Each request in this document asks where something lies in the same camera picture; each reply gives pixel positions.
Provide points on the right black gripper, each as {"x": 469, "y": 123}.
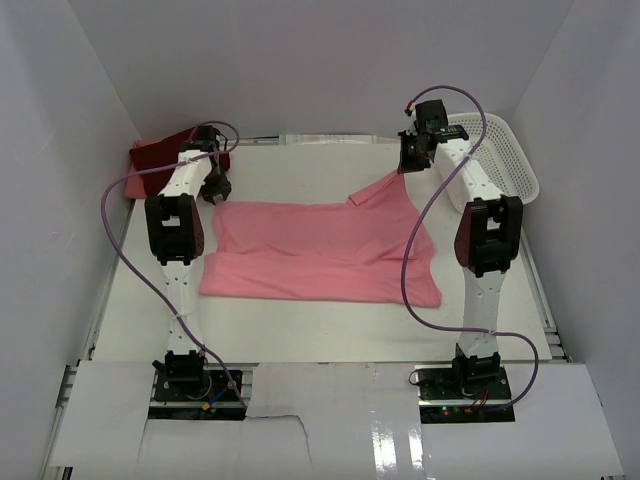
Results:
{"x": 407, "y": 165}

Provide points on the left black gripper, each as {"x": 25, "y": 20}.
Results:
{"x": 222, "y": 187}

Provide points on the white perforated plastic basket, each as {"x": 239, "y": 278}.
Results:
{"x": 500, "y": 155}

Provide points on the pink t shirt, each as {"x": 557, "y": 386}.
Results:
{"x": 366, "y": 249}

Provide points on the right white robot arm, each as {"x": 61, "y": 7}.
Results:
{"x": 485, "y": 244}

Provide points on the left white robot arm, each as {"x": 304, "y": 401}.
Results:
{"x": 176, "y": 240}

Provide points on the folded dark red t shirt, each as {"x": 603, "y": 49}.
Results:
{"x": 152, "y": 154}

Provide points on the white paper sheet front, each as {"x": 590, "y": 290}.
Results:
{"x": 332, "y": 421}

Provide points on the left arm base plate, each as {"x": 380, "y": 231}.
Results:
{"x": 189, "y": 387}

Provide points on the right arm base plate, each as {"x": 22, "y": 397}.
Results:
{"x": 442, "y": 401}

